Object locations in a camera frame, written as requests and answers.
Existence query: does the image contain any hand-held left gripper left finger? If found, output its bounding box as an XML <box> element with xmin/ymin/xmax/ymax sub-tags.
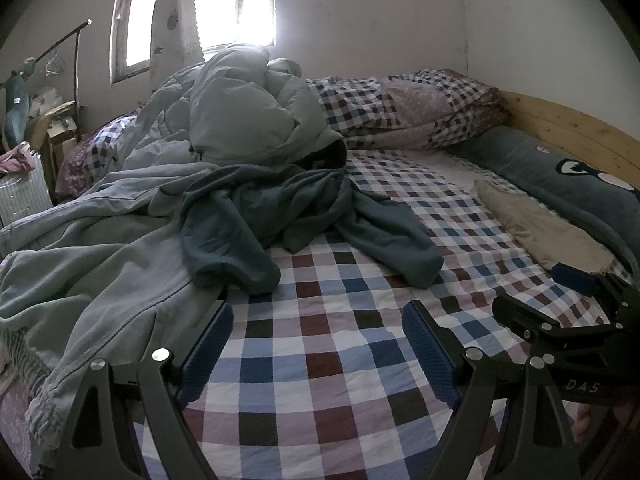
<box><xmin>47</xmin><ymin>302</ymin><xmax>235</xmax><ymax>480</ymax></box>

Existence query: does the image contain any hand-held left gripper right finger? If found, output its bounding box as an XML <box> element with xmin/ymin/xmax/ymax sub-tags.
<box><xmin>402</xmin><ymin>301</ymin><xmax>583</xmax><ymax>480</ymax></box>

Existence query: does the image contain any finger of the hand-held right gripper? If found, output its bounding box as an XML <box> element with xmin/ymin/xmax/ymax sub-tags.
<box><xmin>492</xmin><ymin>296</ymin><xmax>621</xmax><ymax>343</ymax></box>
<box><xmin>552</xmin><ymin>262</ymin><xmax>640</xmax><ymax>311</ymax></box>

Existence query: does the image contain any pale grey-green knit garment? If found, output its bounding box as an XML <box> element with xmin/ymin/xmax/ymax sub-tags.
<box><xmin>0</xmin><ymin>232</ymin><xmax>228</xmax><ymax>463</ymax></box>

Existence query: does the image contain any dark teal sweatshirt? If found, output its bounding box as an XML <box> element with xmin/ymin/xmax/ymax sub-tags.
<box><xmin>180</xmin><ymin>162</ymin><xmax>446</xmax><ymax>297</ymax></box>

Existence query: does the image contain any black clothes rack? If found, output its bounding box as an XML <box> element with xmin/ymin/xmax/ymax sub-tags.
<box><xmin>39</xmin><ymin>18</ymin><xmax>94</xmax><ymax>142</ymax></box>

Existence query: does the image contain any clothes hanger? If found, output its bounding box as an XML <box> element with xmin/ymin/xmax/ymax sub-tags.
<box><xmin>45</xmin><ymin>47</ymin><xmax>69</xmax><ymax>77</ymax></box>

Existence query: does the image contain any person's right hand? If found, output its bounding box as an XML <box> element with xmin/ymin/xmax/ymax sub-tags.
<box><xmin>574</xmin><ymin>404</ymin><xmax>595</xmax><ymax>447</ymax></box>

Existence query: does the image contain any beige folded cloth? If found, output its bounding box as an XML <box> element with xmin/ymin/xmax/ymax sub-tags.
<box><xmin>474</xmin><ymin>177</ymin><xmax>616</xmax><ymax>273</ymax></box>

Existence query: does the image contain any dark teal cartoon long pillow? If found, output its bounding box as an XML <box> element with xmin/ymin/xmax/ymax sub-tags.
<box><xmin>445</xmin><ymin>125</ymin><xmax>640</xmax><ymax>283</ymax></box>

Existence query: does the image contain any light blue hoodie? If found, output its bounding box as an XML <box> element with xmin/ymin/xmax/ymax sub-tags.
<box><xmin>0</xmin><ymin>160</ymin><xmax>236</xmax><ymax>266</ymax></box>

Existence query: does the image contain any floral checkered pillow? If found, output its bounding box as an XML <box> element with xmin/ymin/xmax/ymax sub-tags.
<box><xmin>55</xmin><ymin>110</ymin><xmax>144</xmax><ymax>204</ymax></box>

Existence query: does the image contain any pale grey duvet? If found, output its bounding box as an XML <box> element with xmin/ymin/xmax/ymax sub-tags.
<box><xmin>117</xmin><ymin>44</ymin><xmax>349</xmax><ymax>172</ymax></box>

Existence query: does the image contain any checkered folded quilt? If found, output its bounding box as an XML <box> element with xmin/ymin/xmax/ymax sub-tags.
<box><xmin>305</xmin><ymin>69</ymin><xmax>511</xmax><ymax>151</ymax></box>

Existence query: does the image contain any pink cloth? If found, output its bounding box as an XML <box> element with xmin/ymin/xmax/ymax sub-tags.
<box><xmin>0</xmin><ymin>141</ymin><xmax>34</xmax><ymax>176</ymax></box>

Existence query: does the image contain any wooden chair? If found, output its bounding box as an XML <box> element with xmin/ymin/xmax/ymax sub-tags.
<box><xmin>27</xmin><ymin>100</ymin><xmax>84</xmax><ymax>196</ymax></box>

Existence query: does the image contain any white plastic bag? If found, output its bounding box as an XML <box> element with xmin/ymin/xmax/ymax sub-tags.
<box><xmin>30</xmin><ymin>87</ymin><xmax>64</xmax><ymax>117</ymax></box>

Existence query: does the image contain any teal plush toy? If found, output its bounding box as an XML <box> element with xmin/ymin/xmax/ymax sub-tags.
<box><xmin>0</xmin><ymin>56</ymin><xmax>39</xmax><ymax>150</ymax></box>

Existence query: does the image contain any white printed curtain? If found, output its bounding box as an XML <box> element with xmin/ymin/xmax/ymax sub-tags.
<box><xmin>149</xmin><ymin>0</ymin><xmax>207</xmax><ymax>86</ymax></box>

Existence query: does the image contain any window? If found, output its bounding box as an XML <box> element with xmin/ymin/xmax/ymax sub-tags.
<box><xmin>111</xmin><ymin>0</ymin><xmax>279</xmax><ymax>85</ymax></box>

